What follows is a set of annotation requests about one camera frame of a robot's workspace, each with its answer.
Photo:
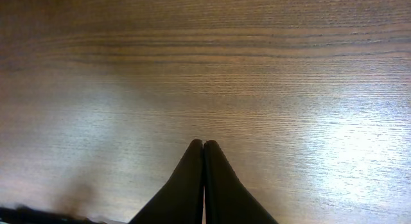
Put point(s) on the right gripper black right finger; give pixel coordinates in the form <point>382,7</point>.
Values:
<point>227,201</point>

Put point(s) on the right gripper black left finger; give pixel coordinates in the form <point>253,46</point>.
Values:
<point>180,200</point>

